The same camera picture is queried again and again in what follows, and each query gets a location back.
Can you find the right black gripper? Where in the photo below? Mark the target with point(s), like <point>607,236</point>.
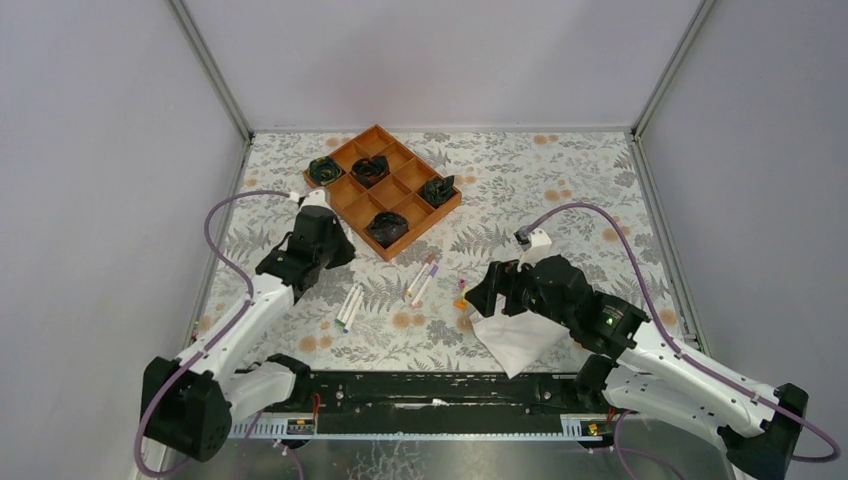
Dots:
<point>506,291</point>

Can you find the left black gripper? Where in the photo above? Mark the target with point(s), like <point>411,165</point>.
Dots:
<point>324,240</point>

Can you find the white marker pen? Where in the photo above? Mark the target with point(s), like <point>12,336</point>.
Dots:
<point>424,267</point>

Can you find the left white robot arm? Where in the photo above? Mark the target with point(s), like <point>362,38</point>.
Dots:
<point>190,403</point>

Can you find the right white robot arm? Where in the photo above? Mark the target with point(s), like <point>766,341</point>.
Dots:
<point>632,367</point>

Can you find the white marker green end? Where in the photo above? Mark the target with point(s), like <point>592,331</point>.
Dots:
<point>346,305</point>

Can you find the white folded cloth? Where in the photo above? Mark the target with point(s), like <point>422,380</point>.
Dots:
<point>517,341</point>

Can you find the dark blue rolled tie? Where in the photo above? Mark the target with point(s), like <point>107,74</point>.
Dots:
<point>387,227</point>

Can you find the white marker blue end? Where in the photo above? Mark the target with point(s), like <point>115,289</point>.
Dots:
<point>352,310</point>

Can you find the green patterned rolled tie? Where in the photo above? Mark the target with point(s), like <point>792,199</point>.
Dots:
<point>324,171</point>

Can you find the orange wooden compartment tray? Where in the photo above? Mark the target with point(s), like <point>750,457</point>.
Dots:
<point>398,192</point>

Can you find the dark green rolled tie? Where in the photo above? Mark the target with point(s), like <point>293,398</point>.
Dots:
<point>438,190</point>

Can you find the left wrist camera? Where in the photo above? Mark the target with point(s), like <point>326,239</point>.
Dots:
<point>316,197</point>

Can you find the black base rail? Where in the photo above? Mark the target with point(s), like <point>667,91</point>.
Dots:
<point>445,404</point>

